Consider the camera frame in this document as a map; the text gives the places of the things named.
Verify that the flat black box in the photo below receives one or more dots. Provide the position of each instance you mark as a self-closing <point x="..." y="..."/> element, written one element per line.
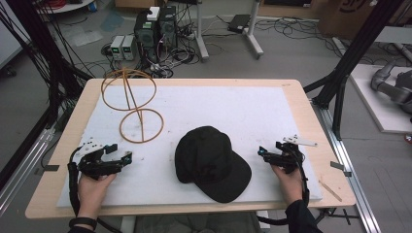
<point x="239" y="23"/>

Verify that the thin wooden stick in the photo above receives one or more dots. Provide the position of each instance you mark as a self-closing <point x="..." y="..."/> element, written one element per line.
<point x="330" y="191"/>

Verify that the black tape strip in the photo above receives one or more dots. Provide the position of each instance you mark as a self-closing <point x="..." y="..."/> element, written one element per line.
<point x="51" y="168"/>
<point x="339" y="167"/>

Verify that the aluminium rail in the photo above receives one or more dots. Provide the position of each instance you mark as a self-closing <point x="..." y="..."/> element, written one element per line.
<point x="350" y="168"/>
<point x="22" y="168"/>

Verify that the white floor board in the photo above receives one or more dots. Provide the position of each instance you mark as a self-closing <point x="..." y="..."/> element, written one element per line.
<point x="382" y="110"/>

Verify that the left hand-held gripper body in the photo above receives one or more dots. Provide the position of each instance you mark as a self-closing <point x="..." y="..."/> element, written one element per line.
<point x="94" y="163"/>

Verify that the black wristband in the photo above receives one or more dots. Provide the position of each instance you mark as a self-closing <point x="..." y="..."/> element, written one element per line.
<point x="82" y="222"/>

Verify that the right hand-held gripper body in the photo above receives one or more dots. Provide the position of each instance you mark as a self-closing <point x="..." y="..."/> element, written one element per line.
<point x="290" y="158"/>

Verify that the white foam mat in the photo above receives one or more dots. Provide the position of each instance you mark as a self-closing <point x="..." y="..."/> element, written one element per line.
<point x="226" y="106"/>

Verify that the black metal frame stand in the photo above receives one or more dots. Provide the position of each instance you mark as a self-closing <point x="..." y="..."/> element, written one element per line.
<point x="32" y="39"/>
<point x="353" y="48"/>

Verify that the person's left hand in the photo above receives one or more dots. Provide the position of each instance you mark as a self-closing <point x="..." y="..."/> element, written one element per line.
<point x="90" y="194"/>

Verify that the white box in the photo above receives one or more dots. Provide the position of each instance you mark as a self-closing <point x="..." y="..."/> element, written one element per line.
<point x="153" y="13"/>

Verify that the person's right hand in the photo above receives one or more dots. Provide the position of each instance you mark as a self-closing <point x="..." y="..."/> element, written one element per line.
<point x="290" y="186"/>

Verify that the black computer tower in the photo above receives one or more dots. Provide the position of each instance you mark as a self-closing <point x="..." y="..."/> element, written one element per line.
<point x="146" y="39"/>
<point x="168" y="27"/>

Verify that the grey bench power supply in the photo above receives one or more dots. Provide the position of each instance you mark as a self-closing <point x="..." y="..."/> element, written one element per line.
<point x="117" y="48"/>
<point x="129" y="48"/>

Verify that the white desk leg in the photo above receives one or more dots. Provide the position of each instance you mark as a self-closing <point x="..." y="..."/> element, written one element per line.
<point x="254" y="35"/>
<point x="201" y="35"/>

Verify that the cardboard box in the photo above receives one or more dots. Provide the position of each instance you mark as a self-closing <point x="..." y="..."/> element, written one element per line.
<point x="356" y="16"/>

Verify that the person's lap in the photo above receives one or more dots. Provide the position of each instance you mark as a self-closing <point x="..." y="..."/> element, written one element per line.
<point x="197" y="223"/>

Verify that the black baseball cap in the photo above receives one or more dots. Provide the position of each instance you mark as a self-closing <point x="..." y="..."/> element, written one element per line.
<point x="210" y="161"/>

